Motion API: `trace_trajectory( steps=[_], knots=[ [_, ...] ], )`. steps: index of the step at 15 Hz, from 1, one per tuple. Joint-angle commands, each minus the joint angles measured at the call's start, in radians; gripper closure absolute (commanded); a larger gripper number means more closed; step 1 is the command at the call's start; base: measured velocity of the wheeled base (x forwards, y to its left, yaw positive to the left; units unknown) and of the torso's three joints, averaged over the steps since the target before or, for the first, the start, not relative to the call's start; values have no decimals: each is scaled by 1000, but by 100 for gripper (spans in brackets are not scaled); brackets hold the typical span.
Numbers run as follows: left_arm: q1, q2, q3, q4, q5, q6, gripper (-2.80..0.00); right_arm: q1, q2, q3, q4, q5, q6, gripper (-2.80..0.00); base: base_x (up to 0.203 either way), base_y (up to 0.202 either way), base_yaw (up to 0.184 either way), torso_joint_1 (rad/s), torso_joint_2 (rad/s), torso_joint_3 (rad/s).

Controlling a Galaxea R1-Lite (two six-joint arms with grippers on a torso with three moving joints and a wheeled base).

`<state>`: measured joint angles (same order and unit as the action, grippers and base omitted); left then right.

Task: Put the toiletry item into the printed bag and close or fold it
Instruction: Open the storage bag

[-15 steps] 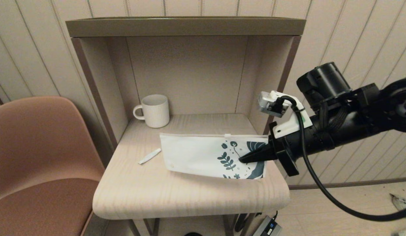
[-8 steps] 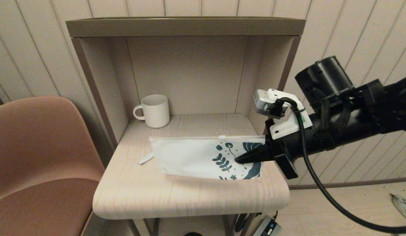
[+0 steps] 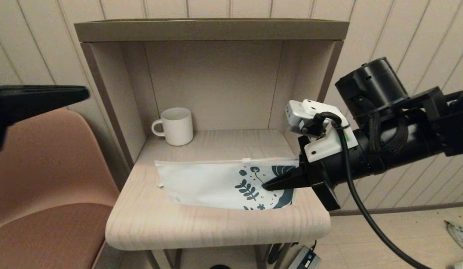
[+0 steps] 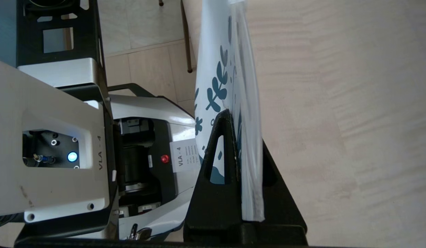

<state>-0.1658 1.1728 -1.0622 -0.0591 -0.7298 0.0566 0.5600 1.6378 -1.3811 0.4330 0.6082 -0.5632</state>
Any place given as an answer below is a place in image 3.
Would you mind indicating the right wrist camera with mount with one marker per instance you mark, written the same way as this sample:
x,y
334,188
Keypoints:
x,y
328,147

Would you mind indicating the white floral zipper pouch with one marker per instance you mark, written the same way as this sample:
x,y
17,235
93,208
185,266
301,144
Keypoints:
x,y
209,183

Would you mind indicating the black round floor object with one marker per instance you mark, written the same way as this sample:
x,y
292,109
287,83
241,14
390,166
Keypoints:
x,y
220,267

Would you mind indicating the brown upholstered chair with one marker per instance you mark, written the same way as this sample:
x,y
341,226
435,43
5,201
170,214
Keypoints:
x,y
40,186

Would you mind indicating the grey power adapter brick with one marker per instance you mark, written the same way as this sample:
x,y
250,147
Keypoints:
x,y
306,259

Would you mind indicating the white floor object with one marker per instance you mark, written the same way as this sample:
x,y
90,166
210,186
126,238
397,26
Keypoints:
x,y
461,265

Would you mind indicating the brown wall baseboard strip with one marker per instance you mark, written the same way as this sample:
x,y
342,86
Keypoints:
x,y
422,206

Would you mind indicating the dark table leg frame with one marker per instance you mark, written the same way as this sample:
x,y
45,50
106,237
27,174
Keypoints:
x,y
262,261

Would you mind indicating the crumpled grey patterned floor item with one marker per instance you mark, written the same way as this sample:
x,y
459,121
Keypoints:
x,y
461,235

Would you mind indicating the beige brown shelf hutch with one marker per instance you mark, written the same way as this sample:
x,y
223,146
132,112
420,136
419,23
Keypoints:
x,y
209,31

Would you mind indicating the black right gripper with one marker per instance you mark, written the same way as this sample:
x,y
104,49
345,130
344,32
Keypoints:
x,y
328,172

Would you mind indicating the white ribbed ceramic mug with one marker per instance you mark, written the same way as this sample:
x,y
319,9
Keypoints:
x,y
177,128

